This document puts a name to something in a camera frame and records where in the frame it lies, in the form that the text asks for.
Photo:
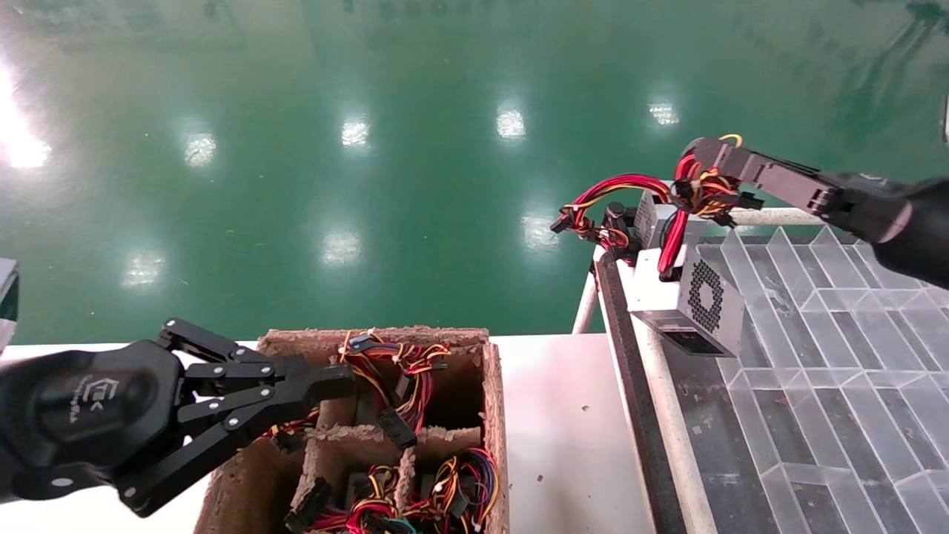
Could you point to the long white rail pipe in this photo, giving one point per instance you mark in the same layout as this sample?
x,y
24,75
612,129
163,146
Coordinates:
x,y
786,216

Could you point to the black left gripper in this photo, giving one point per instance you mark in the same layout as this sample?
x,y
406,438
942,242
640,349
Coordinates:
x,y
89,404

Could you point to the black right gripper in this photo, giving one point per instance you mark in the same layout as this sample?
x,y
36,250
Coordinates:
x,y
904,215

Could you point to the short white pipe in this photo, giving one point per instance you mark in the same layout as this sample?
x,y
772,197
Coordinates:
x,y
586,304

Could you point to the slanted white rail pipe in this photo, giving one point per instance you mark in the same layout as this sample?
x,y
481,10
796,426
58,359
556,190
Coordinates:
x,y
667,430

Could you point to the black conveyor edge strip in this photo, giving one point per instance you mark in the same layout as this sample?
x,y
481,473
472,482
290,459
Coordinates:
x,y
634,400

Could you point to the brown cardboard divider box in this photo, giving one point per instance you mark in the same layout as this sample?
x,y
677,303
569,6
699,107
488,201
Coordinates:
x,y
445,348

